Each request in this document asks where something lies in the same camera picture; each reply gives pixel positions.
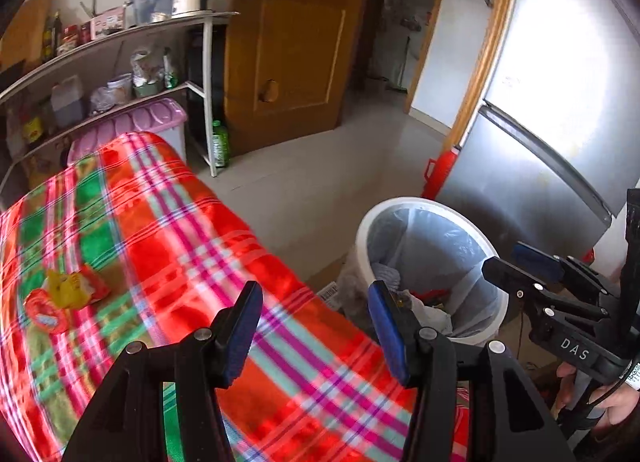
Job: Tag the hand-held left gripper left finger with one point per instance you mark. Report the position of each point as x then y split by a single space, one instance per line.
242 337

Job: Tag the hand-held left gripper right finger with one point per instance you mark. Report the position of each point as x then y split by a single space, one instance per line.
390 337

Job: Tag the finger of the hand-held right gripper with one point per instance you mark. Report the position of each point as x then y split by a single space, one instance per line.
505 272
535 257

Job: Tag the white round trash bin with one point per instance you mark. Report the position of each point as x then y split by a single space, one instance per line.
364 252

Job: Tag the person's right forearm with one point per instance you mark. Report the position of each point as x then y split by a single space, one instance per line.
615 447

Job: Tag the person's right hand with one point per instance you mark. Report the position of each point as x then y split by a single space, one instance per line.
622 402

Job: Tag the clear plastic bin liner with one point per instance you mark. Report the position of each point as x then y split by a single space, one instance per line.
450 242

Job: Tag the red green plaid blanket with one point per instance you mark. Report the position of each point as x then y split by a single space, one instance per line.
200 242

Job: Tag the red plastic container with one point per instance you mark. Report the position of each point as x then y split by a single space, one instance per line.
440 172

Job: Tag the yellow red crumpled wrapper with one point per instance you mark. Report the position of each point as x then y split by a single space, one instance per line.
70 287

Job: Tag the silver refrigerator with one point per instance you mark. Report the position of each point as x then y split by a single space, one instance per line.
550 67

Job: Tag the green plastic bottle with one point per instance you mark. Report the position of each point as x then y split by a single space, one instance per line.
220 142

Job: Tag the red round lid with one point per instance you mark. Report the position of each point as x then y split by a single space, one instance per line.
45 314

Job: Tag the green mop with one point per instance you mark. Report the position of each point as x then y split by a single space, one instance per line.
400 82

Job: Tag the pink lidded storage box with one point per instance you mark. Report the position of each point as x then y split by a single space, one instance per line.
135 120

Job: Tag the clear plastic bag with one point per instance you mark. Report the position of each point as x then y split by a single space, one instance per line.
110 95

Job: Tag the white crumpled shelf bag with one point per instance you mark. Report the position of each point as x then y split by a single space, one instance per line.
147 70

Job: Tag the clear plastic oil jug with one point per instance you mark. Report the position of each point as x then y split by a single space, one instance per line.
67 102

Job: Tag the yellow label bottle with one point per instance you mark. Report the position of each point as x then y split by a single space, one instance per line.
32 130

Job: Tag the wooden door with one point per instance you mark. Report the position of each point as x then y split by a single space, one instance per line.
295 42

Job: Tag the grey metal shelf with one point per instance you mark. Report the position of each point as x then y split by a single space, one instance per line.
125 37

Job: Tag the pink printed box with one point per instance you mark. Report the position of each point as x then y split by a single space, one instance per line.
107 22

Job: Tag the clear plastic pitcher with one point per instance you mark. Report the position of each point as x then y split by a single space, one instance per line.
150 5

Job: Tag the red food box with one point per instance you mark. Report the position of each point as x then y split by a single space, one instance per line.
70 37

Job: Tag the dark glass bottle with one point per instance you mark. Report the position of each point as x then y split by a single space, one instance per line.
48 40
57 32

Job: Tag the wooden board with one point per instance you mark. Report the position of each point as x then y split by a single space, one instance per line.
25 32

